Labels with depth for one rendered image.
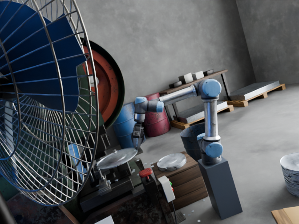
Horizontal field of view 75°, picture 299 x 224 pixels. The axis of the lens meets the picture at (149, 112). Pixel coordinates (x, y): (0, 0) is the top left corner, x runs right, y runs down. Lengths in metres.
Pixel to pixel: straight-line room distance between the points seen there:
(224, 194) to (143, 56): 3.82
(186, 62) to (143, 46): 1.17
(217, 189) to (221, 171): 0.15
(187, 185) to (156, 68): 3.49
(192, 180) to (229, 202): 0.37
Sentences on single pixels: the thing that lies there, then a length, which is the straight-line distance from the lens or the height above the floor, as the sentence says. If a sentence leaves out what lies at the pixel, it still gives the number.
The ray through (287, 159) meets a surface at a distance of 1.98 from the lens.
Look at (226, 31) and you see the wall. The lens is 6.10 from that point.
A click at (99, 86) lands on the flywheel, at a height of 1.29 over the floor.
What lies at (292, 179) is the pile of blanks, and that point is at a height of 0.16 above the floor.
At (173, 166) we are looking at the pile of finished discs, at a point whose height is 0.39.
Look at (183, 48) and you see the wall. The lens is 5.30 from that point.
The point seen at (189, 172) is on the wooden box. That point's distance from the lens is 1.91.
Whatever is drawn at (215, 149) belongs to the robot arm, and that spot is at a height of 0.62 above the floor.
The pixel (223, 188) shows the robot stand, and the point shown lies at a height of 0.25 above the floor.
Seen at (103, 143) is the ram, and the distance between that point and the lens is 1.27.
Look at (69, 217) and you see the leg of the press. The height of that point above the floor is 0.68.
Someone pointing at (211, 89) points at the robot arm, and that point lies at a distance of 1.33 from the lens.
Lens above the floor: 1.21
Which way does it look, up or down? 9 degrees down
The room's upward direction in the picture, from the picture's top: 19 degrees counter-clockwise
